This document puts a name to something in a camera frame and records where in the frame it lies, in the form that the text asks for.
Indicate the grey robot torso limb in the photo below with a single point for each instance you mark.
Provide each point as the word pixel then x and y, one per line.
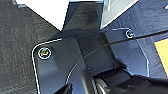
pixel 133 83

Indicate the round yellow-ringed base marker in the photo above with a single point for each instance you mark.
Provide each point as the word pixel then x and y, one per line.
pixel 129 33

